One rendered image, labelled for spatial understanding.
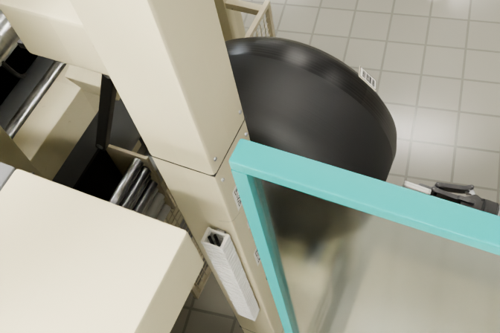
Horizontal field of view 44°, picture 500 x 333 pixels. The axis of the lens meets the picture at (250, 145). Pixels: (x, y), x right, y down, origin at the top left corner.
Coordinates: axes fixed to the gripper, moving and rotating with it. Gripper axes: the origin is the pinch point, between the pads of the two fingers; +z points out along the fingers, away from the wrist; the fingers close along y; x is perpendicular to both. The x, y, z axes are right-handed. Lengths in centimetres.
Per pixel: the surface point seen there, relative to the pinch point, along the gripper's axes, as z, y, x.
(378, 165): 11.2, 6.7, -16.7
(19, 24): 84, 25, -53
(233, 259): 33, 42, -20
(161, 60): 42, 40, -81
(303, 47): 36.1, -7.0, -32.3
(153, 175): 67, 19, 8
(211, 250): 37, 43, -25
